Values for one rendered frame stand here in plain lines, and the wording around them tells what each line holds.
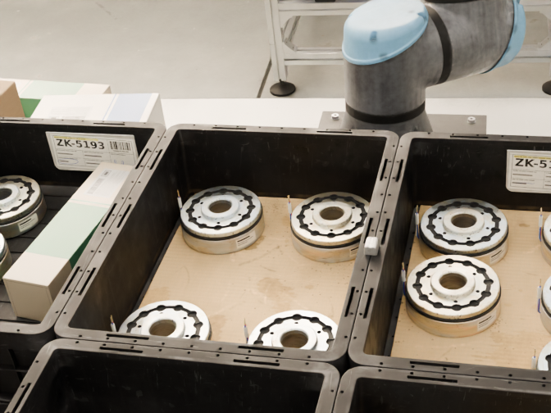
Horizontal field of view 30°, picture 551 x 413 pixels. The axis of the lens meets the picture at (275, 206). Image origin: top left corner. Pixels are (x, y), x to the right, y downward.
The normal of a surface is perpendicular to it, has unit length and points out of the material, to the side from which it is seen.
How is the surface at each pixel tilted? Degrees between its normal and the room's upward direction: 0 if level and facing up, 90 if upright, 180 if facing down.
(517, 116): 0
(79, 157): 90
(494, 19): 77
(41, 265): 0
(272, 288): 0
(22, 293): 90
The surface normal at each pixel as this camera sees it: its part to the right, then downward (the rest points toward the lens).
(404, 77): 0.33, 0.50
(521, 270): -0.11, -0.80
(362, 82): -0.59, 0.48
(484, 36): 0.33, 0.26
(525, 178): -0.22, 0.59
